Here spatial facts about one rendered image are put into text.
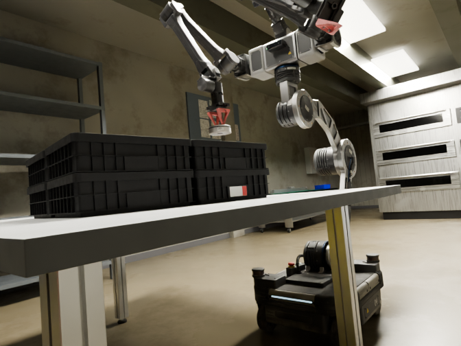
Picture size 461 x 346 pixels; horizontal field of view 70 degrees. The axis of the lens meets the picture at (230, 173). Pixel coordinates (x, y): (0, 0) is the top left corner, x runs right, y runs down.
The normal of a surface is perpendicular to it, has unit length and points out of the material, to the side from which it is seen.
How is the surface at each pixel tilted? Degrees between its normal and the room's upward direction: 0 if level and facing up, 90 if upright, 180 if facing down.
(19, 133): 90
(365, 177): 90
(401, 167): 90
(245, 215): 90
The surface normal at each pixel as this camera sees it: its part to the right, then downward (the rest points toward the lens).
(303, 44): -0.64, 0.00
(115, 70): 0.76, -0.11
